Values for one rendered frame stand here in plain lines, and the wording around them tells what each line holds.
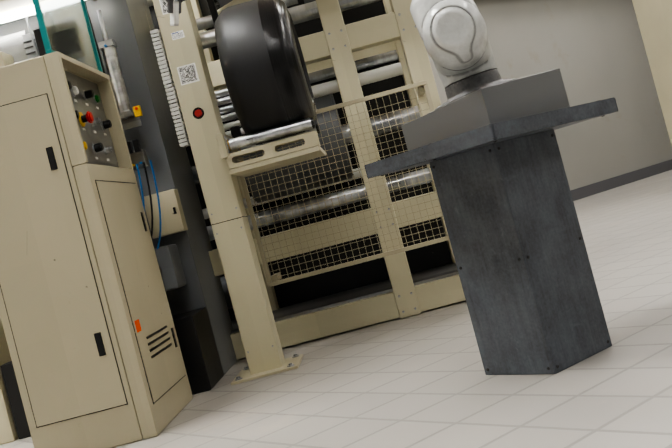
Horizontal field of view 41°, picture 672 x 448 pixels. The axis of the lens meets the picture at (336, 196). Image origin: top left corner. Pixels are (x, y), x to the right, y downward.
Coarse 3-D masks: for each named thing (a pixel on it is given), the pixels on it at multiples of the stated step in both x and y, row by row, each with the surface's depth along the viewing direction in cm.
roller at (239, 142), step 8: (304, 120) 344; (312, 120) 344; (272, 128) 345; (280, 128) 344; (288, 128) 343; (296, 128) 343; (304, 128) 344; (312, 128) 345; (240, 136) 346; (248, 136) 344; (256, 136) 344; (264, 136) 344; (272, 136) 344; (280, 136) 345; (232, 144) 344; (240, 144) 345; (248, 144) 345
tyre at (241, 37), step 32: (256, 0) 348; (224, 32) 337; (256, 32) 334; (288, 32) 336; (224, 64) 336; (256, 64) 332; (288, 64) 333; (256, 96) 335; (288, 96) 337; (256, 128) 345
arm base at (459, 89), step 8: (488, 72) 240; (496, 72) 242; (464, 80) 240; (472, 80) 239; (480, 80) 239; (488, 80) 239; (496, 80) 241; (504, 80) 242; (448, 88) 244; (456, 88) 241; (464, 88) 240; (472, 88) 238; (480, 88) 235; (448, 96) 245; (456, 96) 241
